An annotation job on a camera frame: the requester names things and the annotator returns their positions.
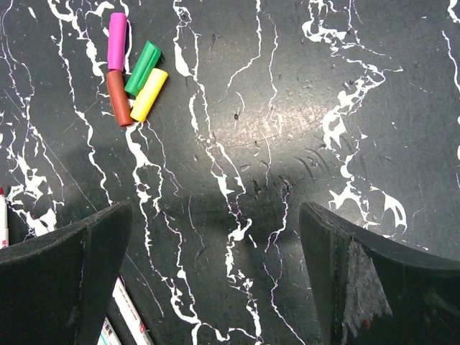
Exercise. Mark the white pen pink tip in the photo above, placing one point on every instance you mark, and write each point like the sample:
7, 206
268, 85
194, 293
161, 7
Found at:
108, 335

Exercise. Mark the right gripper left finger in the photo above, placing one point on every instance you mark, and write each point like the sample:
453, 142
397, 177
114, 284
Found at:
56, 288

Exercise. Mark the green pen cap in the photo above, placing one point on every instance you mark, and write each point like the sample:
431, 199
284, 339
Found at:
146, 62

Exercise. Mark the yellow pen cap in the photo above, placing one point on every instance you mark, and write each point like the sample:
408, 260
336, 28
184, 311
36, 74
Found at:
147, 96

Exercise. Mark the white pen green tip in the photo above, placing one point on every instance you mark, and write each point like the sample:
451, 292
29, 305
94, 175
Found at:
130, 315

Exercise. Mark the pink pen cap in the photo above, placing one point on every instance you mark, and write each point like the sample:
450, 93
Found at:
117, 41

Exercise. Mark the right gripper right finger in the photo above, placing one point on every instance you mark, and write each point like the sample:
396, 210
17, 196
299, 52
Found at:
368, 289

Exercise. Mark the brown pen cap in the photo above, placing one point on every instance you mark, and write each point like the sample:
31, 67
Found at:
118, 98

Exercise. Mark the white pen red tip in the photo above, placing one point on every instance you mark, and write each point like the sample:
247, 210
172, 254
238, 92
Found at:
4, 231

